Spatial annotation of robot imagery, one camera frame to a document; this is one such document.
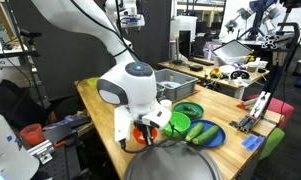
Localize wooden office desk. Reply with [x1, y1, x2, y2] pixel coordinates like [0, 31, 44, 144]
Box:
[157, 58, 270, 101]

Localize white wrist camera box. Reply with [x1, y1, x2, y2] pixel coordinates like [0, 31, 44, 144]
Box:
[113, 105, 135, 145]

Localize yellow toy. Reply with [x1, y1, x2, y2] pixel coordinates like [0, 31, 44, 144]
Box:
[209, 67, 222, 80]

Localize black computer monitor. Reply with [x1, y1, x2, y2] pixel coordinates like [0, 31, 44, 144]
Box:
[177, 29, 193, 63]

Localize clear plastic tub with lid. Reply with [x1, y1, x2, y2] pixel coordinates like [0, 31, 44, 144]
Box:
[212, 38, 254, 67]

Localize orange plastic cup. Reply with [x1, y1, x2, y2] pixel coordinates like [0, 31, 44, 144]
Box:
[19, 123, 46, 147]

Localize black white goggles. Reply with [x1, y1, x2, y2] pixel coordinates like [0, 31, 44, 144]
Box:
[229, 69, 252, 81]

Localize green chair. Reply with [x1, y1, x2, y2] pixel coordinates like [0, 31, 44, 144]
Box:
[259, 127, 286, 162]

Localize dark green plate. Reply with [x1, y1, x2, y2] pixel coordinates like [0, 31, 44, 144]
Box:
[173, 101, 205, 121]

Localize gray round tray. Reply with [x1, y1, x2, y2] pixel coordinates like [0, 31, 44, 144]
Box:
[123, 140, 223, 180]

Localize white cabinet box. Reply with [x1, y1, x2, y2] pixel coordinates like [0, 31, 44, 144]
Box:
[169, 15, 198, 44]

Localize white bowl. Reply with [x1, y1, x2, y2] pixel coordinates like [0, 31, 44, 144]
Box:
[218, 64, 237, 76]

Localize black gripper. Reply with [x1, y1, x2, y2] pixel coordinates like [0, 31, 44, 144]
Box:
[133, 119, 159, 147]

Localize orange plastic bowl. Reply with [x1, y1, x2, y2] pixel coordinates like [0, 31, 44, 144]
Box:
[133, 126, 159, 146]

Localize black power adapter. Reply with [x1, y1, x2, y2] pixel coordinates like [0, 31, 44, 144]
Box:
[189, 64, 204, 73]

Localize black camera stand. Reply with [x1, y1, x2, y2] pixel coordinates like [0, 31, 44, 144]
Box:
[260, 21, 301, 101]

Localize black tripod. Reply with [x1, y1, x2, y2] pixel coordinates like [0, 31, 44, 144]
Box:
[21, 35, 53, 109]

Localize pink stool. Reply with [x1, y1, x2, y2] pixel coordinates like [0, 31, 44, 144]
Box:
[243, 94, 295, 130]

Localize blue plate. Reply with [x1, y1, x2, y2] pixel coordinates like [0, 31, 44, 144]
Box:
[185, 119, 227, 149]

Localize gray plastic bin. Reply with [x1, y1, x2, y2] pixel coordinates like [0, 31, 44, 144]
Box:
[154, 68, 200, 103]

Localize blue tape patch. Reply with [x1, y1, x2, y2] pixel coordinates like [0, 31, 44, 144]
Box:
[241, 134, 266, 153]

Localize black keyboard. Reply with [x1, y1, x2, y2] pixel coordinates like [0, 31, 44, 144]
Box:
[188, 56, 216, 67]

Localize green plastic bowl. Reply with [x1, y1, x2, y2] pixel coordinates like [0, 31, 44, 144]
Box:
[162, 111, 192, 140]

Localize light blue dish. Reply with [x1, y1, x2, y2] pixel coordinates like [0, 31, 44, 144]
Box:
[159, 80, 182, 90]

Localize dark green cucumber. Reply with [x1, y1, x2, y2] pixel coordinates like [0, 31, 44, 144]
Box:
[180, 105, 202, 118]

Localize black camera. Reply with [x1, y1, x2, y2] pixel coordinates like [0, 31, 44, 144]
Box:
[19, 28, 43, 39]

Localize aluminium extrusion piece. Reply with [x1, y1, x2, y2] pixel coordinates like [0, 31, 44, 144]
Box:
[26, 139, 56, 165]

